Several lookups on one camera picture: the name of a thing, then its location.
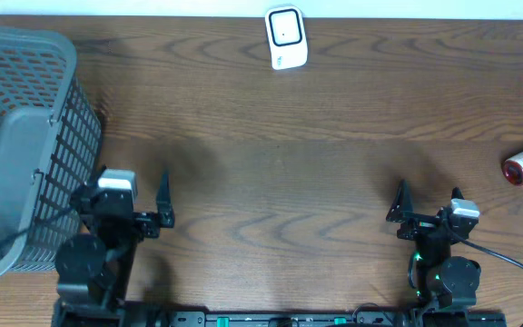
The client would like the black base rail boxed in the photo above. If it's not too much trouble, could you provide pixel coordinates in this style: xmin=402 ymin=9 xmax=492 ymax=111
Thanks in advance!
xmin=51 ymin=311 xmax=507 ymax=327

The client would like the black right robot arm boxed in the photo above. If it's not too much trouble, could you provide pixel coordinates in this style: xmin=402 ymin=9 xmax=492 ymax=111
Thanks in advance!
xmin=386 ymin=180 xmax=481 ymax=326

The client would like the white barcode scanner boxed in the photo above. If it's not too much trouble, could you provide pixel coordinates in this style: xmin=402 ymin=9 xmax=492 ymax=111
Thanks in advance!
xmin=264 ymin=5 xmax=309 ymax=70

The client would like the dark grey plastic basket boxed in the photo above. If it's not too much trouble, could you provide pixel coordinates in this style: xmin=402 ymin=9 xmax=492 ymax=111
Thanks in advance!
xmin=0 ymin=27 xmax=102 ymax=276

